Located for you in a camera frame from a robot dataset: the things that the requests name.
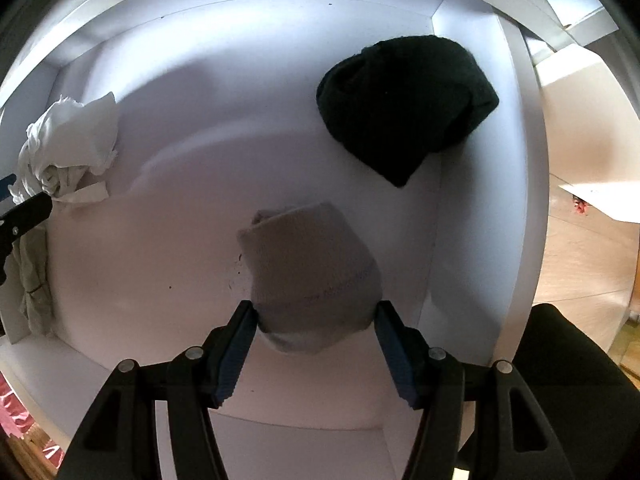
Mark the grey socks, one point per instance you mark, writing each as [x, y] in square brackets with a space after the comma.
[314, 281]

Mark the red patterned fabric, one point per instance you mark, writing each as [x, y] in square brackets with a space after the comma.
[18, 423]

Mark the grey-green cloth beige trim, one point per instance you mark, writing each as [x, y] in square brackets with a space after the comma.
[30, 252]

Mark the white paper sheet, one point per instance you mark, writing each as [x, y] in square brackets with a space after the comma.
[619, 199]

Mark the white cloth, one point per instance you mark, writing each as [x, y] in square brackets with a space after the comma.
[67, 149]

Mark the black socks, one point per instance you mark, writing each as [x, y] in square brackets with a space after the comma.
[397, 102]

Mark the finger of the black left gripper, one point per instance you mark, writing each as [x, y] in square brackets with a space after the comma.
[24, 217]
[6, 200]

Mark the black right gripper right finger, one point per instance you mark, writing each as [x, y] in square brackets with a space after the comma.
[398, 344]

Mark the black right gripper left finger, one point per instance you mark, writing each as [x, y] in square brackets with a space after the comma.
[228, 347]

